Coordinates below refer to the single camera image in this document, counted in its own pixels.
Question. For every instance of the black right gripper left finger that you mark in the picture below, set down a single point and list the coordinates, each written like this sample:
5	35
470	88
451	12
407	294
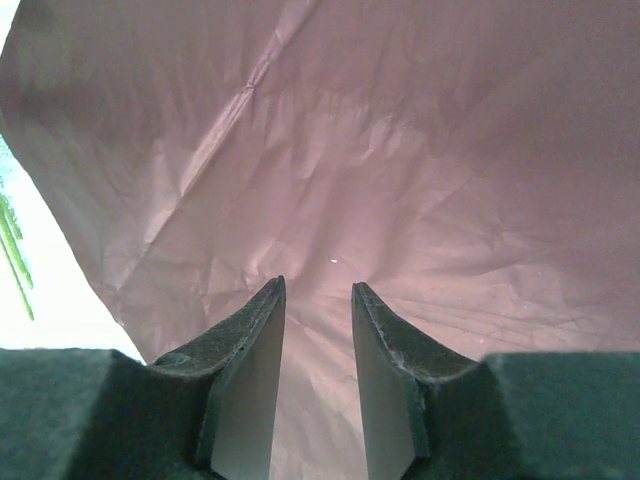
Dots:
100	420

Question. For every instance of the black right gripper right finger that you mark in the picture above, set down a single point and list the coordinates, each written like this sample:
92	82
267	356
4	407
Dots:
525	425

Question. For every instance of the dark red wrapping paper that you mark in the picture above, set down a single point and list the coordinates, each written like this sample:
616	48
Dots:
350	150

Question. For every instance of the floral printed tablecloth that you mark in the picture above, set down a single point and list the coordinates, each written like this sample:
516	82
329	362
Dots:
55	300

